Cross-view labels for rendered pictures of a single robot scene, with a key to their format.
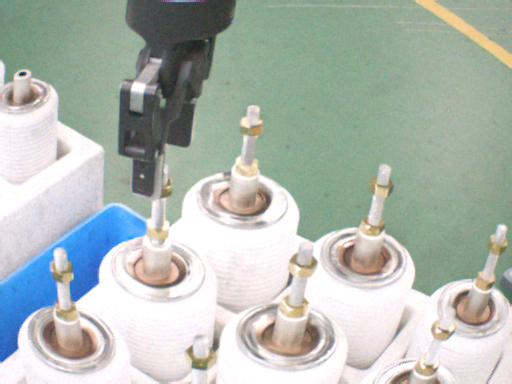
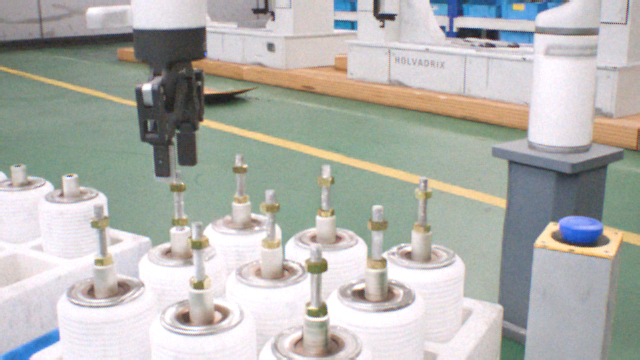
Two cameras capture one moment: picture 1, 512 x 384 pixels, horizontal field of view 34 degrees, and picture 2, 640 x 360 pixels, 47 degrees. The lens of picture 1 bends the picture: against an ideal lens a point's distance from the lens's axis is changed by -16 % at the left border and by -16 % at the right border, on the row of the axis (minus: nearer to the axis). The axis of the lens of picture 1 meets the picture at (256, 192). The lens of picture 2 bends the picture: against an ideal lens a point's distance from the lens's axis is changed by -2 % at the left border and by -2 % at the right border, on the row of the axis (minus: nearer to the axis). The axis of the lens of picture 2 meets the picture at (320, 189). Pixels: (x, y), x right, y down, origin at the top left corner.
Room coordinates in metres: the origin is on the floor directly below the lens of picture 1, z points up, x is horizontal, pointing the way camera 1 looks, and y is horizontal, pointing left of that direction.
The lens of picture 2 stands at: (-0.22, -0.09, 0.54)
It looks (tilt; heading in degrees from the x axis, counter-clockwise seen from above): 16 degrees down; 0
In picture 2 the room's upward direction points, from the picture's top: straight up
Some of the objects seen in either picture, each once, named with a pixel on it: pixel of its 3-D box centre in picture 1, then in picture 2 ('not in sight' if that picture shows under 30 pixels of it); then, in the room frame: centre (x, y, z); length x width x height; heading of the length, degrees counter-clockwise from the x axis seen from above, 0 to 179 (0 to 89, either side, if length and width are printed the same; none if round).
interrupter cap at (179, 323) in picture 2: not in sight; (202, 316); (0.39, 0.02, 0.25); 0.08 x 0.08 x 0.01
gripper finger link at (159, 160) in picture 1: (146, 173); (164, 163); (0.52, 0.07, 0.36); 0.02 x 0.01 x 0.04; 80
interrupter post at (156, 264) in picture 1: (156, 257); (181, 243); (0.55, 0.07, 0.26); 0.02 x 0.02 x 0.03
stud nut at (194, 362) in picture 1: (200, 357); (198, 241); (0.39, 0.02, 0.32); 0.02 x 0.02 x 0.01; 31
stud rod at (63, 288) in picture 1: (63, 292); (101, 242); (0.45, 0.12, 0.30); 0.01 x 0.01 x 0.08; 77
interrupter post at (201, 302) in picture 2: not in sight; (201, 303); (0.39, 0.02, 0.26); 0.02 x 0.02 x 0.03
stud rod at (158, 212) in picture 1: (158, 209); (178, 204); (0.55, 0.07, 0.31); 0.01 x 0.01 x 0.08; 8
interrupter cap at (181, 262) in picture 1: (156, 269); (181, 254); (0.55, 0.07, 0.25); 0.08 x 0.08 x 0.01
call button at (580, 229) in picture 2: not in sight; (580, 232); (0.42, -0.33, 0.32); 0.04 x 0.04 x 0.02
